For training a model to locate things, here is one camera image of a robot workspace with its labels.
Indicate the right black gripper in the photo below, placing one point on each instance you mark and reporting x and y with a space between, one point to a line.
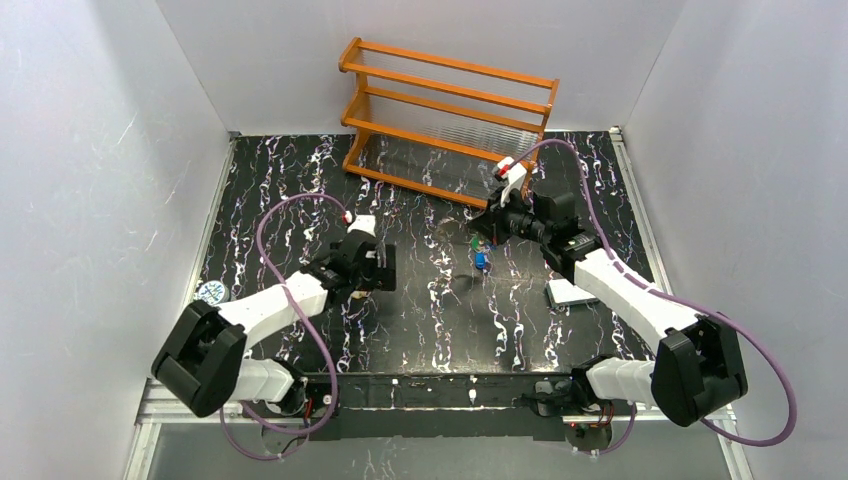
499 221

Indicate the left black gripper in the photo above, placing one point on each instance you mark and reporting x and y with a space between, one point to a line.
385 266

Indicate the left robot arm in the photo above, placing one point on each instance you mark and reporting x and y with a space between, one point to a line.
203 360

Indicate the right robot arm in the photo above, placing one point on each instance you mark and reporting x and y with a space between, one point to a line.
697 366

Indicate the white card box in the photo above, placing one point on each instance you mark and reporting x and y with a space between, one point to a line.
562 293

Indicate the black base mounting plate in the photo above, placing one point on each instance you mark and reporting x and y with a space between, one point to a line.
372 405

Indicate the orange wooden rack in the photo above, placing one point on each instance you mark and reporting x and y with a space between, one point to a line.
479 112

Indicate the blue white round tin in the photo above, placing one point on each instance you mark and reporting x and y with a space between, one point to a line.
213 292

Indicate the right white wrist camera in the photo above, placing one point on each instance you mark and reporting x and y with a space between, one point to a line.
512 174

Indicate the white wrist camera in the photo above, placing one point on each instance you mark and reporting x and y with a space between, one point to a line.
363 223
512 174

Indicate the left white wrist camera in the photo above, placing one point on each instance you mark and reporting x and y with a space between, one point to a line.
363 223

